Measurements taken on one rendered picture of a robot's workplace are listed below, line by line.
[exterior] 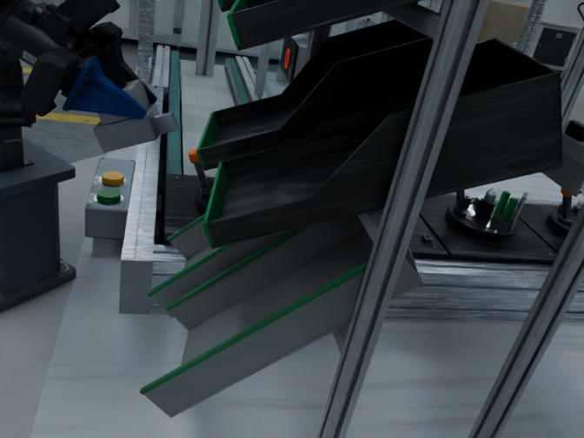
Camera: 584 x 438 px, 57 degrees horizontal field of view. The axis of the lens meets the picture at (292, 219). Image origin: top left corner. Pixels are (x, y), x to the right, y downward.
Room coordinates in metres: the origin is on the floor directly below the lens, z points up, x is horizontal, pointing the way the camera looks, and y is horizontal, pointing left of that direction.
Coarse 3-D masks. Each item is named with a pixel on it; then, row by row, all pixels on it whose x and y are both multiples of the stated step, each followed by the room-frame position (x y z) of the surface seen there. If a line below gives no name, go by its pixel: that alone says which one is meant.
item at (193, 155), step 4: (192, 152) 0.83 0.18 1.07; (192, 156) 0.82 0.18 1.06; (196, 156) 0.83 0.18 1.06; (192, 160) 0.82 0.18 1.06; (196, 160) 0.83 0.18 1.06; (196, 164) 0.83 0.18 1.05; (200, 164) 0.83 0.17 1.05; (196, 168) 0.83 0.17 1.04; (200, 168) 0.83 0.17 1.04; (196, 172) 0.83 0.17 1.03; (200, 172) 0.83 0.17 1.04; (204, 172) 0.85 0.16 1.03; (200, 176) 0.83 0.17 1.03; (204, 176) 0.83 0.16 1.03; (200, 180) 0.83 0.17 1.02; (204, 180) 0.83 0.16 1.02; (204, 184) 0.83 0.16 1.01; (208, 184) 0.84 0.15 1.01; (204, 188) 0.83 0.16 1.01; (208, 188) 0.84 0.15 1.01
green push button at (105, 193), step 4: (100, 192) 0.81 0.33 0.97; (104, 192) 0.81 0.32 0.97; (108, 192) 0.81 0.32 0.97; (112, 192) 0.82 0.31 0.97; (116, 192) 0.82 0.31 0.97; (96, 196) 0.80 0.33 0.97; (100, 196) 0.80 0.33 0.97; (104, 196) 0.80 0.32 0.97; (108, 196) 0.80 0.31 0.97; (112, 196) 0.80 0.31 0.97; (116, 196) 0.80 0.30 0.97; (120, 196) 0.81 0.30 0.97; (100, 200) 0.79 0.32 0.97; (104, 200) 0.79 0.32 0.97; (108, 200) 0.79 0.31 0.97; (112, 200) 0.80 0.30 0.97; (116, 200) 0.80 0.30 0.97
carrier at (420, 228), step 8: (416, 224) 0.94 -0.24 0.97; (424, 224) 0.94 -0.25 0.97; (416, 232) 0.90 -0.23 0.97; (424, 232) 0.91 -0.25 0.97; (416, 240) 0.87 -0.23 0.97; (416, 248) 0.84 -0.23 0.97; (424, 248) 0.85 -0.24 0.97; (432, 248) 0.86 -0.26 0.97; (440, 248) 0.86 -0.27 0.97; (416, 256) 0.83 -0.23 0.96; (424, 256) 0.83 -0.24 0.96; (432, 256) 0.84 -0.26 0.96; (440, 256) 0.84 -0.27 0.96
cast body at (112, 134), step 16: (112, 80) 0.56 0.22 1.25; (144, 96) 0.58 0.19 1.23; (96, 128) 0.54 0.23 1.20; (112, 128) 0.54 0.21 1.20; (128, 128) 0.54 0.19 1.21; (144, 128) 0.55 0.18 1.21; (160, 128) 0.56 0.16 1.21; (176, 128) 0.57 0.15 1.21; (112, 144) 0.54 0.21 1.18; (128, 144) 0.54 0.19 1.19
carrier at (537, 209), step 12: (528, 204) 1.16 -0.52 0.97; (540, 204) 1.17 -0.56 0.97; (528, 216) 1.09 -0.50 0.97; (540, 216) 1.10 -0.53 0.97; (552, 216) 1.07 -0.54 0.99; (540, 228) 1.04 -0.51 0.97; (552, 228) 1.05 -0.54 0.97; (564, 228) 1.02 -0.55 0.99; (552, 240) 0.99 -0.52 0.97; (564, 240) 1.01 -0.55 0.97
